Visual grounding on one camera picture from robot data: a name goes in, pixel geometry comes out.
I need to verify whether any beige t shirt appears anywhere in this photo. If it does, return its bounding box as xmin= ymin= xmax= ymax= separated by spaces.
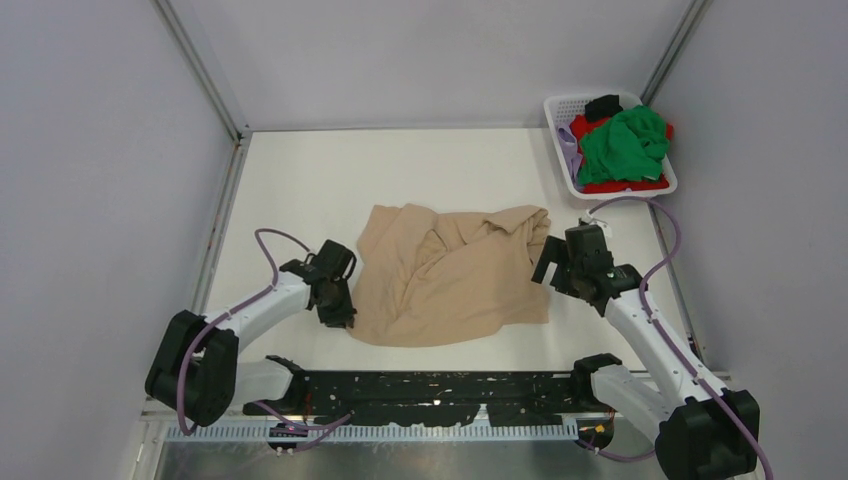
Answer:
xmin=347 ymin=204 xmax=551 ymax=348

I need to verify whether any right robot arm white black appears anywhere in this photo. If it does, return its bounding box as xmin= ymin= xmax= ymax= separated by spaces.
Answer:
xmin=532 ymin=224 xmax=765 ymax=479

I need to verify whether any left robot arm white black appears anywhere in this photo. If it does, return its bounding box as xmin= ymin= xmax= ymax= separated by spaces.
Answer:
xmin=144 ymin=240 xmax=357 ymax=427

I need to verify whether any lavender garment in basket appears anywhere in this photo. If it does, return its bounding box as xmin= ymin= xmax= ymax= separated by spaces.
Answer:
xmin=557 ymin=124 xmax=583 ymax=192

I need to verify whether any red t shirt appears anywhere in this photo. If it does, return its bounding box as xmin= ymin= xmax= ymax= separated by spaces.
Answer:
xmin=569 ymin=115 xmax=670 ymax=194

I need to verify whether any green t shirt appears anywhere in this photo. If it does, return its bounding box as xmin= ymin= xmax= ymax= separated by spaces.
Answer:
xmin=577 ymin=105 xmax=673 ymax=186

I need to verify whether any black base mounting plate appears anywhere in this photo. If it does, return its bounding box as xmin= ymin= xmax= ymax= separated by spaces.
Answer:
xmin=269 ymin=370 xmax=615 ymax=433

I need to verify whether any white plastic laundry basket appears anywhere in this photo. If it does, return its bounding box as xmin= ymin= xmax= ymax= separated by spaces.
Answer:
xmin=543 ymin=89 xmax=678 ymax=201

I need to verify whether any black garment in basket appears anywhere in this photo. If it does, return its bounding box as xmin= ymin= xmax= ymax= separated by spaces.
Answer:
xmin=584 ymin=94 xmax=623 ymax=123

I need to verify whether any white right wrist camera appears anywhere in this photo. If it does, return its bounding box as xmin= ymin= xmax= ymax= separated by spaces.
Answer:
xmin=580 ymin=210 xmax=613 ymax=239

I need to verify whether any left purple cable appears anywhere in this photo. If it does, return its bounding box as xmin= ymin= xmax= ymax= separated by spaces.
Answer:
xmin=174 ymin=228 xmax=362 ymax=453

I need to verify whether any white slotted cable duct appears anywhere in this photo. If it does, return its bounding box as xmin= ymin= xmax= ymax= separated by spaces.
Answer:
xmin=165 ymin=419 xmax=579 ymax=443

